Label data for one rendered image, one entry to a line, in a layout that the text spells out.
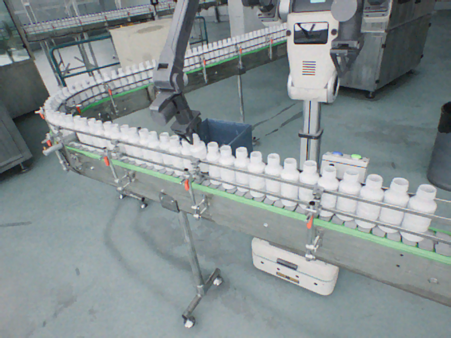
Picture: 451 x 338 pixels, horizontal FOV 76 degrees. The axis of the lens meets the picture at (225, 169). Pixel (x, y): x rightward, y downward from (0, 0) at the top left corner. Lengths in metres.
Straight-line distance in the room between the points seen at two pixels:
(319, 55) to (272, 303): 1.40
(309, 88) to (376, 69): 3.14
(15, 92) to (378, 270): 5.80
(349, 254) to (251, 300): 1.04
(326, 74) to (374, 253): 0.78
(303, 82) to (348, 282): 1.27
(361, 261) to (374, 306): 1.01
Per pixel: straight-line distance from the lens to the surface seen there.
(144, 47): 5.05
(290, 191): 0.94
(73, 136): 1.67
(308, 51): 1.38
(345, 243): 0.98
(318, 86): 1.40
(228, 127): 1.75
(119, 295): 2.19
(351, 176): 0.87
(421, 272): 1.00
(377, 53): 4.48
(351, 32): 0.88
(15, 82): 6.07
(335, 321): 1.91
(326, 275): 1.78
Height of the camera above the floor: 1.65
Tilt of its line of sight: 33 degrees down
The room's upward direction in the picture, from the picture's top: 8 degrees counter-clockwise
